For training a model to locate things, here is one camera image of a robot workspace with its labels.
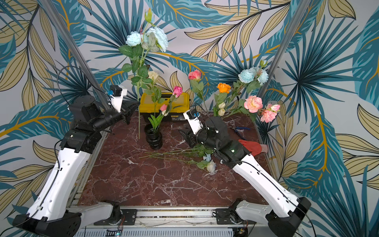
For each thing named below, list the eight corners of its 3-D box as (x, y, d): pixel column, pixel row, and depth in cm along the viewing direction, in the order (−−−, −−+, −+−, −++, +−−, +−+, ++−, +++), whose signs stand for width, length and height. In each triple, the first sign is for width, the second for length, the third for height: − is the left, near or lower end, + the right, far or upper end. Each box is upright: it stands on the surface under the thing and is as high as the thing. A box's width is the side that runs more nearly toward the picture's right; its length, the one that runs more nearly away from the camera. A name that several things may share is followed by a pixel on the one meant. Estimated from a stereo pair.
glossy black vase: (150, 149, 100) (143, 133, 85) (151, 140, 105) (146, 123, 90) (162, 149, 100) (158, 133, 86) (163, 140, 105) (160, 123, 90)
